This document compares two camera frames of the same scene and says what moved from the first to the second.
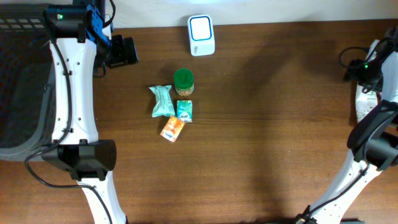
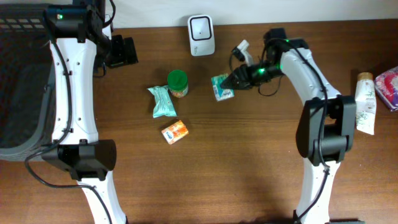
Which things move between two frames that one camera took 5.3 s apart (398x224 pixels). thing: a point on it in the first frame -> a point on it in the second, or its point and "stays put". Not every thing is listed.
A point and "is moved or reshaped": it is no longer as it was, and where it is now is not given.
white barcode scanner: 201,35 stays put
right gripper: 352,74 -> 245,78
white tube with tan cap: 364,102 stays put
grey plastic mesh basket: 26,81 stays put
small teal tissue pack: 185,110 -> 220,93
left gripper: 123,55 stays put
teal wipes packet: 164,105 stays put
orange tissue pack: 172,129 is moved or reshaped
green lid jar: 184,81 is moved or reshaped
